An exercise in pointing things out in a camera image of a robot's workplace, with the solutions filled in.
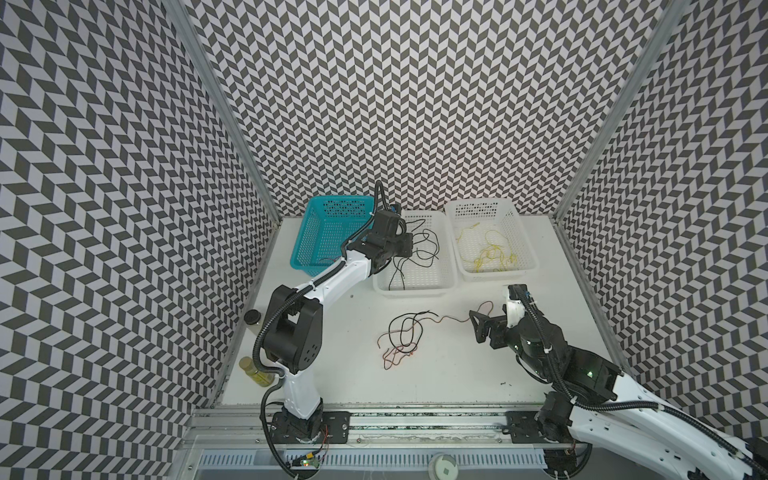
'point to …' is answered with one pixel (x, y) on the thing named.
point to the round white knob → (441, 469)
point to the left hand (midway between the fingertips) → (410, 235)
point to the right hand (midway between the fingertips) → (488, 310)
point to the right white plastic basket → (500, 215)
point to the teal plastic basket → (328, 222)
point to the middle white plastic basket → (431, 270)
